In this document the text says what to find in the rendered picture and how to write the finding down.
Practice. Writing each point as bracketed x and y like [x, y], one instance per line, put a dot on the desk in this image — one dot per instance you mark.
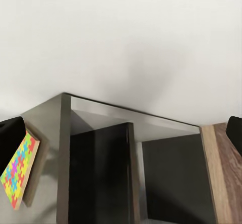
[98, 164]

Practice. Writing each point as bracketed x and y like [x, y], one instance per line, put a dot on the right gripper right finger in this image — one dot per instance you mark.
[234, 132]

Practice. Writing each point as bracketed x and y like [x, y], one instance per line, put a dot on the jigsaw puzzle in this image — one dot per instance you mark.
[16, 174]

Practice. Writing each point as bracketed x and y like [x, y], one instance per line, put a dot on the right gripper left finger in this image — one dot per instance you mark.
[12, 133]

